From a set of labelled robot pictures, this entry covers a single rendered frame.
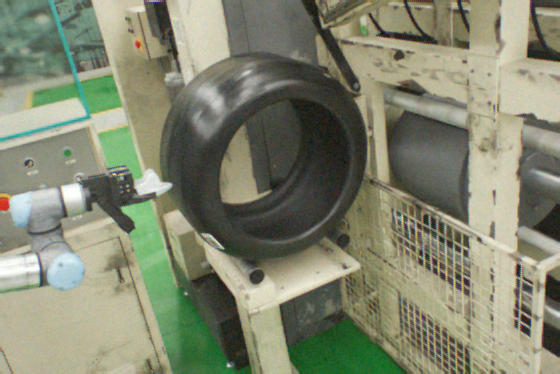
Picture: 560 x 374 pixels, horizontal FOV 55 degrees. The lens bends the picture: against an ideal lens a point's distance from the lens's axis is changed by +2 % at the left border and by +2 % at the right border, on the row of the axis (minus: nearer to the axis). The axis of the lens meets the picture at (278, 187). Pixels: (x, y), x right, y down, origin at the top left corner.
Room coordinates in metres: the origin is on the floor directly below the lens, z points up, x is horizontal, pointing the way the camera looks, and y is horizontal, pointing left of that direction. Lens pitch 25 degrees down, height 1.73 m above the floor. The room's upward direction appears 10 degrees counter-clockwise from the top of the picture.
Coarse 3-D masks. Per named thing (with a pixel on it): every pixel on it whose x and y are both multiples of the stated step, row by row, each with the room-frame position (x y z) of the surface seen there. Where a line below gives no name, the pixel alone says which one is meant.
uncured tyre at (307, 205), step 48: (192, 96) 1.33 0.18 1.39; (240, 96) 1.24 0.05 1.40; (288, 96) 1.27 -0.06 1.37; (336, 96) 1.33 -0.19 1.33; (192, 144) 1.21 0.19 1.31; (336, 144) 1.54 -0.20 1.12; (192, 192) 1.19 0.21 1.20; (288, 192) 1.55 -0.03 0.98; (336, 192) 1.45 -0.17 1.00; (240, 240) 1.20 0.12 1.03; (288, 240) 1.25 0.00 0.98
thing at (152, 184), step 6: (150, 174) 1.23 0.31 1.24; (156, 174) 1.24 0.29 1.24; (150, 180) 1.23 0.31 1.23; (156, 180) 1.23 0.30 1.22; (138, 186) 1.21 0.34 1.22; (144, 186) 1.22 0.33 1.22; (150, 186) 1.23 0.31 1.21; (156, 186) 1.23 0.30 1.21; (162, 186) 1.25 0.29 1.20; (168, 186) 1.25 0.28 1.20; (138, 192) 1.21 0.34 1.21; (144, 192) 1.22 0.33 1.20; (156, 192) 1.22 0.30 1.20; (162, 192) 1.23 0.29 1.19
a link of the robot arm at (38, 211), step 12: (36, 192) 1.15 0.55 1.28; (48, 192) 1.15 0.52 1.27; (60, 192) 1.15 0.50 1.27; (12, 204) 1.11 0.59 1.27; (24, 204) 1.11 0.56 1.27; (36, 204) 1.12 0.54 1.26; (48, 204) 1.13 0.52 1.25; (60, 204) 1.13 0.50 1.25; (24, 216) 1.10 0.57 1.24; (36, 216) 1.11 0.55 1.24; (48, 216) 1.12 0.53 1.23; (60, 216) 1.13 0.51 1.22; (36, 228) 1.11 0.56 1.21; (48, 228) 1.12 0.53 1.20
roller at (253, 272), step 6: (234, 258) 1.31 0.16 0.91; (240, 264) 1.27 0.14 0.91; (246, 264) 1.26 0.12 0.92; (252, 264) 1.25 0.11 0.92; (246, 270) 1.24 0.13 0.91; (252, 270) 1.22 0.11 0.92; (258, 270) 1.22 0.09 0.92; (246, 276) 1.23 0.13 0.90; (252, 276) 1.21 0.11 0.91; (258, 276) 1.22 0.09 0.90; (252, 282) 1.21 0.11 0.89; (258, 282) 1.21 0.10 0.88
